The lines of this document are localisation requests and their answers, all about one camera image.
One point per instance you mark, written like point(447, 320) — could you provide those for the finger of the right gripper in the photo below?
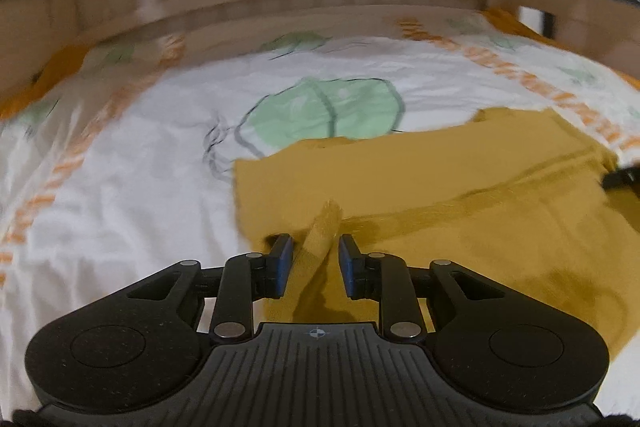
point(623, 178)

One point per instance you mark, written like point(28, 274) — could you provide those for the white leaf-print duvet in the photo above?
point(150, 179)

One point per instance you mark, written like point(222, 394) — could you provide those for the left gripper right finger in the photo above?
point(385, 279)

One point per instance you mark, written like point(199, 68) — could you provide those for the mustard yellow knit sweater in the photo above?
point(514, 195)

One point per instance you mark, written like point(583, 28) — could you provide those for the orange bed sheet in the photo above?
point(63, 64)

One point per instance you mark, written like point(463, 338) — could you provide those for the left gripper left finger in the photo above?
point(242, 281)

